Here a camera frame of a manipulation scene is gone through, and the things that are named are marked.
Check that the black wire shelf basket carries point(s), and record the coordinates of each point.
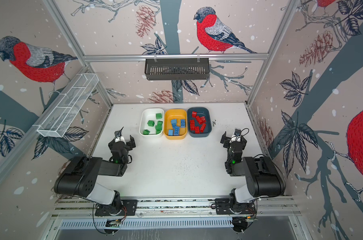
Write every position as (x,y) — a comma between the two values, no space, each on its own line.
(177,69)

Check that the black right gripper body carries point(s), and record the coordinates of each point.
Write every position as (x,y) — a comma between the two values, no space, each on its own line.
(228,144)

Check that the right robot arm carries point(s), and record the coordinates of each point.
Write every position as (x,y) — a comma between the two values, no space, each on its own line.
(263,179)

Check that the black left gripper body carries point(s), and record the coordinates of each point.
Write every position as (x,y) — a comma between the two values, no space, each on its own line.
(128,147)

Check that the aluminium front rail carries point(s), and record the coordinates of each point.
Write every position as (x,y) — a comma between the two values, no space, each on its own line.
(162,207)

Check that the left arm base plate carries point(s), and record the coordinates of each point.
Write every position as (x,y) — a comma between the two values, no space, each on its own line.
(117,208)

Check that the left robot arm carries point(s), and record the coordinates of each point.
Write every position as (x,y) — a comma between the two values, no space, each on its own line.
(79,179)

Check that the white wire mesh basket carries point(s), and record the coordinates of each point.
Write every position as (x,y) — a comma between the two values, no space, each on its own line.
(70,102)

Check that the green lego brick front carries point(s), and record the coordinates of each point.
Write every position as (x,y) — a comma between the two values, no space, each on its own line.
(150,123)

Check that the dark teal plastic bin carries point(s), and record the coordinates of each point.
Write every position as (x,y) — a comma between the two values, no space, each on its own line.
(201,111)

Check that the red long lego brick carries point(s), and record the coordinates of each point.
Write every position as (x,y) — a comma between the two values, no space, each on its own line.
(200,127)

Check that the white plastic bin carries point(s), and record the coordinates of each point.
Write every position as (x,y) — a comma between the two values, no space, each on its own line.
(150,114)

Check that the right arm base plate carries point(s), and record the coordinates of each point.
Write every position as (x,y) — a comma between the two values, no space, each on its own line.
(226,206)

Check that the yellow plastic bin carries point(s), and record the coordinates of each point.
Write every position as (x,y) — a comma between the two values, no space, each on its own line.
(177,114)

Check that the green small lego brick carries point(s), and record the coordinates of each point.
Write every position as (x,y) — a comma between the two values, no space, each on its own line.
(159,115)

